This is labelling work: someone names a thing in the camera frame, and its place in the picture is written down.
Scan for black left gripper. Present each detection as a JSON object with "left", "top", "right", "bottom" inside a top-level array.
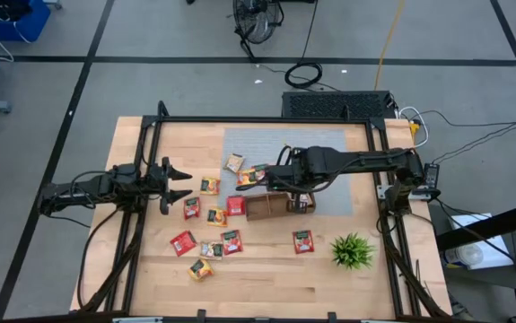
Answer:
[{"left": 147, "top": 156, "right": 194, "bottom": 215}]

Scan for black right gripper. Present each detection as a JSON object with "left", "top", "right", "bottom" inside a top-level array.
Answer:
[{"left": 285, "top": 172, "right": 319, "bottom": 214}]

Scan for yellow tea packet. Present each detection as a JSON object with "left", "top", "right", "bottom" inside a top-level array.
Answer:
[
  {"left": 188, "top": 258, "right": 215, "bottom": 283},
  {"left": 199, "top": 176, "right": 222, "bottom": 196},
  {"left": 206, "top": 206, "right": 229, "bottom": 228}
]

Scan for wooden tea box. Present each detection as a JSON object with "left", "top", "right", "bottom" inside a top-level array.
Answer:
[{"left": 244, "top": 191, "right": 318, "bottom": 223}]

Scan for orange tea packet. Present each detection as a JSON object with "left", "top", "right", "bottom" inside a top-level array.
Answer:
[{"left": 236, "top": 168, "right": 258, "bottom": 187}]

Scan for grey woven table mat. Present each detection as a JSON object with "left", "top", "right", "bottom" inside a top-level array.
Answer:
[{"left": 218, "top": 127, "right": 354, "bottom": 217}]

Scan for green spiky potted plant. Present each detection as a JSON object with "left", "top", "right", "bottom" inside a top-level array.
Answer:
[{"left": 330, "top": 231, "right": 376, "bottom": 271}]

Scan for black computer case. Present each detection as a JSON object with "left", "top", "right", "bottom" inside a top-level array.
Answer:
[{"left": 281, "top": 91, "right": 397, "bottom": 120}]

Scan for black power adapter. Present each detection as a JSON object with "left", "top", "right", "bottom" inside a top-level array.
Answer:
[{"left": 423, "top": 162, "right": 442, "bottom": 192}]

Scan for black floor fan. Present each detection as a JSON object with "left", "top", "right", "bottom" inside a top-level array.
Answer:
[{"left": 232, "top": 0, "right": 284, "bottom": 62}]

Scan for white items on cart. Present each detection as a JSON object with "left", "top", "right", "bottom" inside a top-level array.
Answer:
[{"left": 443, "top": 212, "right": 516, "bottom": 271}]

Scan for blue storage bin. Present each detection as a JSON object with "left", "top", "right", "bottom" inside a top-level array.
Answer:
[{"left": 0, "top": 0, "right": 53, "bottom": 43}]

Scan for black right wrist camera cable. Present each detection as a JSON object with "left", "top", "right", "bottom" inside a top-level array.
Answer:
[{"left": 235, "top": 178, "right": 294, "bottom": 193}]

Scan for coiled black cable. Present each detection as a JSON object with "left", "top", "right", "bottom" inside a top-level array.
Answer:
[{"left": 284, "top": 0, "right": 324, "bottom": 90}]

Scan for white cable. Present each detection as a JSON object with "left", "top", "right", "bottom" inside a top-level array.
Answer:
[{"left": 398, "top": 106, "right": 430, "bottom": 149}]

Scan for yellow hanging power cord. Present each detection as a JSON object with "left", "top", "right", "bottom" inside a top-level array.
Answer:
[{"left": 372, "top": 0, "right": 407, "bottom": 91}]

